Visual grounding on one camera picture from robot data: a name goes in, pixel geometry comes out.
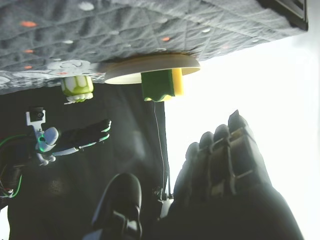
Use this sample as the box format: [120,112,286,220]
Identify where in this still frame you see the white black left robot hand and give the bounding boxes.
[84,109,305,240]

